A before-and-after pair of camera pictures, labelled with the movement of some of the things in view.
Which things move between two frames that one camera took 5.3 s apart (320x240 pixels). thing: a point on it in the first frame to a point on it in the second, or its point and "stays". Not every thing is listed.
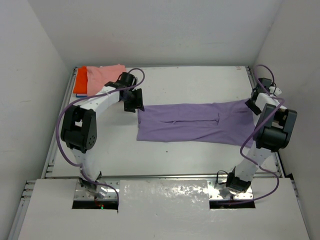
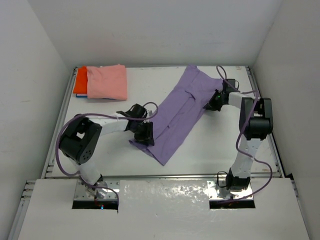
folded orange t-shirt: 80,86 stays
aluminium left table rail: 47,171 stays
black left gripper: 135,100 to 144,133
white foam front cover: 164,209 stays
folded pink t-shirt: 98,76 stays
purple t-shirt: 231,122 to 180,111
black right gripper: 256,110 to 212,104
